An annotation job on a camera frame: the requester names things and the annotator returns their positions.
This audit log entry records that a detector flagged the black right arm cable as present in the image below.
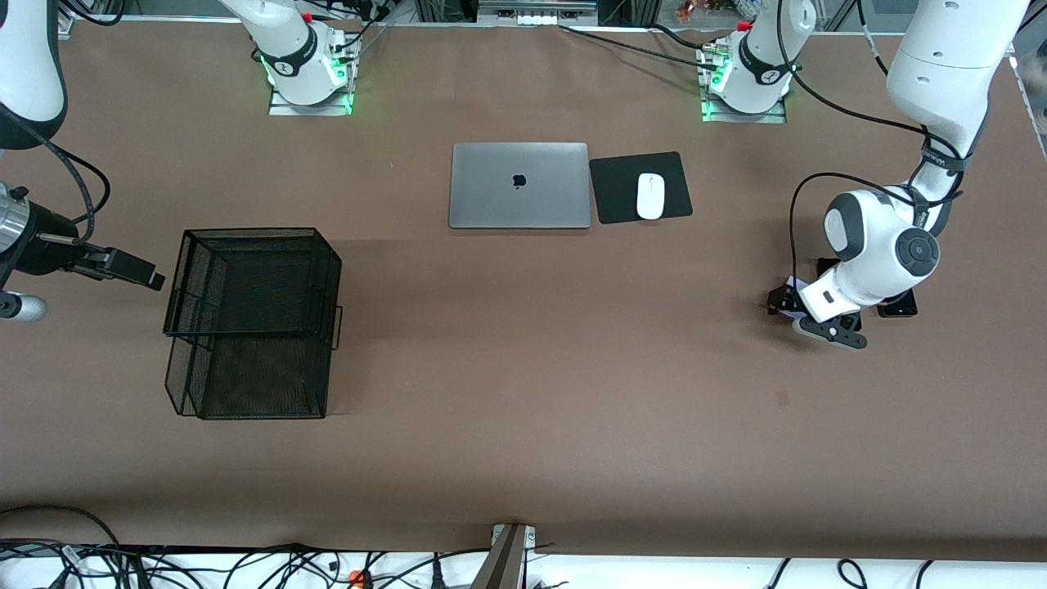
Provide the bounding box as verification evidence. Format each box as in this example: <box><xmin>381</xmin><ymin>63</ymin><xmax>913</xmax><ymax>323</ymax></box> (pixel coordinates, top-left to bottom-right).
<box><xmin>45</xmin><ymin>139</ymin><xmax>111</xmax><ymax>240</ymax></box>

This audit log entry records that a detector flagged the black wire mesh basket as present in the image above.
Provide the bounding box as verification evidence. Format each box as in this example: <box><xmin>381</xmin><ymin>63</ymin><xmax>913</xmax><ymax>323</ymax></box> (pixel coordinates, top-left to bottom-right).
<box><xmin>162</xmin><ymin>227</ymin><xmax>344</xmax><ymax>421</ymax></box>

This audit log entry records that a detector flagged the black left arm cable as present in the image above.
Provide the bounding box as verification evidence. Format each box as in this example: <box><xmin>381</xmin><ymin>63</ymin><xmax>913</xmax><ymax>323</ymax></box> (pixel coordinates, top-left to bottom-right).
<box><xmin>773</xmin><ymin>0</ymin><xmax>974</xmax><ymax>283</ymax></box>

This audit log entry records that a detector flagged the small black flip phone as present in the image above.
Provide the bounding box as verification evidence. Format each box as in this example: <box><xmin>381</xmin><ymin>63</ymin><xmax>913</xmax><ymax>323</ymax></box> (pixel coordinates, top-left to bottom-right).
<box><xmin>877</xmin><ymin>288</ymin><xmax>919</xmax><ymax>319</ymax></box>

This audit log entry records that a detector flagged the long black smartphone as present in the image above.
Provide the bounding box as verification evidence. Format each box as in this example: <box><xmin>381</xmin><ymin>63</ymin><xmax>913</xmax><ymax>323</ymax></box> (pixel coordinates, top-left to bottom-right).
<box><xmin>816</xmin><ymin>257</ymin><xmax>865</xmax><ymax>333</ymax></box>

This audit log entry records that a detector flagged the silver closed laptop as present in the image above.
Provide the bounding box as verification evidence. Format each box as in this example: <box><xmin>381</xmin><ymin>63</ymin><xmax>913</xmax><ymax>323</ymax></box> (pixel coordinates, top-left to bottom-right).
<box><xmin>448</xmin><ymin>142</ymin><xmax>591</xmax><ymax>230</ymax></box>

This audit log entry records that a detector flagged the white computer mouse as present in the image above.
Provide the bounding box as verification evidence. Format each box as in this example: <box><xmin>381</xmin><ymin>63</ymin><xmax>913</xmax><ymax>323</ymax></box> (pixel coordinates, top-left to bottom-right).
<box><xmin>636</xmin><ymin>173</ymin><xmax>666</xmax><ymax>221</ymax></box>

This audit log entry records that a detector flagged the black mouse pad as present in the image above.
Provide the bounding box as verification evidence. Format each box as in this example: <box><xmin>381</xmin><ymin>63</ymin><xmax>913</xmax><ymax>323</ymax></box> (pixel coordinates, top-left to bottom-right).
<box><xmin>589</xmin><ymin>151</ymin><xmax>694</xmax><ymax>225</ymax></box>

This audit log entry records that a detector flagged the aluminium arm base plate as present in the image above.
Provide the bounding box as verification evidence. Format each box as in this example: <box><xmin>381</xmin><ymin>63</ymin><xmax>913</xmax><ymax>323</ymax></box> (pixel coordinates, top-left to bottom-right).
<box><xmin>268</xmin><ymin>37</ymin><xmax>361</xmax><ymax>117</ymax></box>
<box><xmin>699</xmin><ymin>41</ymin><xmax>788</xmax><ymax>124</ymax></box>

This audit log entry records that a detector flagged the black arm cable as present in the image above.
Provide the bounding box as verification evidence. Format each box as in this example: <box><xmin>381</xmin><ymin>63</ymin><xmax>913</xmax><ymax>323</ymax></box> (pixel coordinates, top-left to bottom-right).
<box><xmin>773</xmin><ymin>0</ymin><xmax>974</xmax><ymax>283</ymax></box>
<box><xmin>45</xmin><ymin>139</ymin><xmax>111</xmax><ymax>240</ymax></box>

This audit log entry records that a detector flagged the black cable on table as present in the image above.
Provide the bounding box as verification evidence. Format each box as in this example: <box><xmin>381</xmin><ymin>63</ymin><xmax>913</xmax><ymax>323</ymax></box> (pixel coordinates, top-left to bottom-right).
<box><xmin>559</xmin><ymin>25</ymin><xmax>721</xmax><ymax>70</ymax></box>

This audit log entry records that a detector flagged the white flip phone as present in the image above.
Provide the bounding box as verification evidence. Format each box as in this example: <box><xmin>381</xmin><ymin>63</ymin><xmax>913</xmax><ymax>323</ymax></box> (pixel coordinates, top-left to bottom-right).
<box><xmin>781</xmin><ymin>277</ymin><xmax>812</xmax><ymax>320</ymax></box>

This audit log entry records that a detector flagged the aluminium camera mount post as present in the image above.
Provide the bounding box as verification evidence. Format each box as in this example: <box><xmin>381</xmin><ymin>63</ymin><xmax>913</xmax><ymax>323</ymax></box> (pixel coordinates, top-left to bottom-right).
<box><xmin>470</xmin><ymin>524</ymin><xmax>537</xmax><ymax>589</ymax></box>

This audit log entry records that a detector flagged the grey power strip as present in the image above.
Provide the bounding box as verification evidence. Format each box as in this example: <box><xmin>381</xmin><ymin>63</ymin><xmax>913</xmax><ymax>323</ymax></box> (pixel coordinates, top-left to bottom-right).
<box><xmin>479</xmin><ymin>0</ymin><xmax>598</xmax><ymax>25</ymax></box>

